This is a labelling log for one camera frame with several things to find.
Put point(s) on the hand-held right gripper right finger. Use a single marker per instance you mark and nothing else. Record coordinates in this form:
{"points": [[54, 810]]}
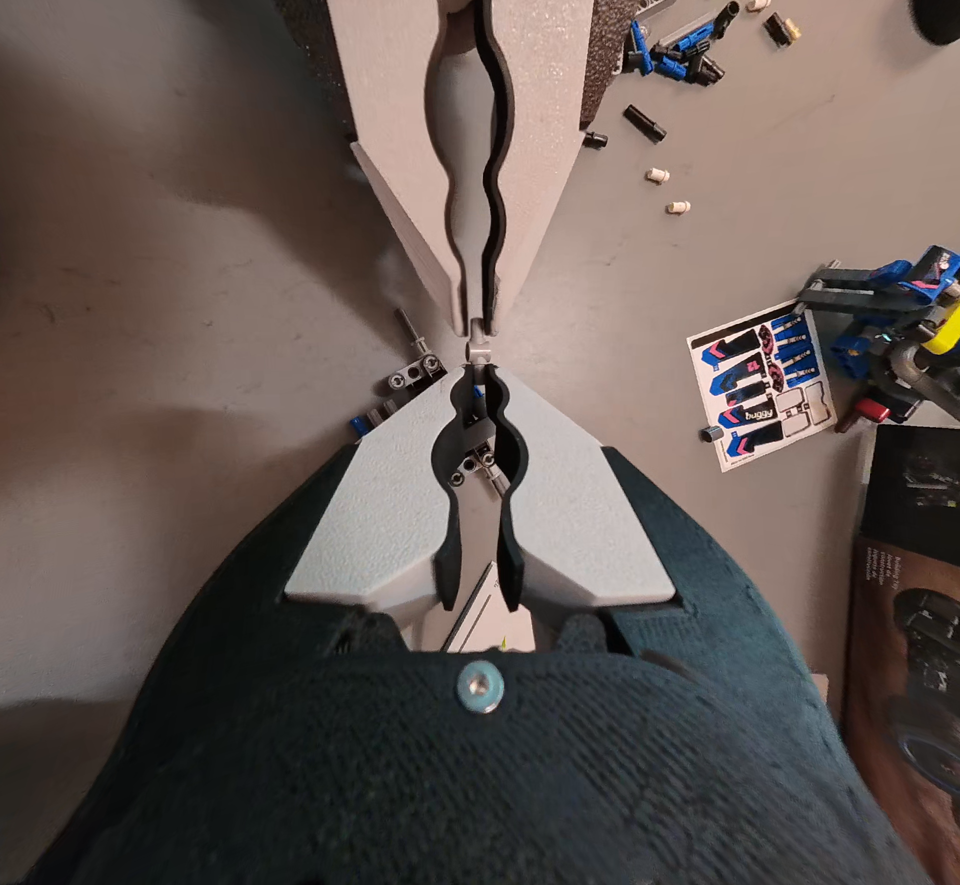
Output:
{"points": [[592, 517]]}

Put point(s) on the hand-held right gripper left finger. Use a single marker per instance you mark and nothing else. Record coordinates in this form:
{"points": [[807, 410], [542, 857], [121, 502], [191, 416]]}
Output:
{"points": [[367, 517]]}

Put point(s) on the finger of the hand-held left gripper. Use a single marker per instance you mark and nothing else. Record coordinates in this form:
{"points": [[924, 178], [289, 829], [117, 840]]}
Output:
{"points": [[375, 75], [547, 75]]}

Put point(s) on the blue grey lego sub-assembly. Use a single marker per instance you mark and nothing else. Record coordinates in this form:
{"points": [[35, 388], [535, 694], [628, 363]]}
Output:
{"points": [[416, 375]]}

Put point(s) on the small light grey lego pin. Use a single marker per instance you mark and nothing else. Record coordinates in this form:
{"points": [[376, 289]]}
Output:
{"points": [[478, 349]]}

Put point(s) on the pile of loose lego pieces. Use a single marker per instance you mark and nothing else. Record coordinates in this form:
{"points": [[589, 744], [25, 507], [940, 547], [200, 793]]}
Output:
{"points": [[690, 37]]}

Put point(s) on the lego instruction booklet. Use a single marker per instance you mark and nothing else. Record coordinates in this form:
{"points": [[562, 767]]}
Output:
{"points": [[487, 622]]}

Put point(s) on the lego sticker sheet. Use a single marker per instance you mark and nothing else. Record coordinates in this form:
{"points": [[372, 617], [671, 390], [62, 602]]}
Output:
{"points": [[765, 390]]}

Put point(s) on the lego set cardboard box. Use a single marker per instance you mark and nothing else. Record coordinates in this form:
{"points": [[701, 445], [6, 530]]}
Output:
{"points": [[915, 637]]}

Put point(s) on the partly built lego buggy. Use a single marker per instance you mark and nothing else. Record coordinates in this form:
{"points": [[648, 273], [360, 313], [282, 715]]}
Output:
{"points": [[885, 330]]}

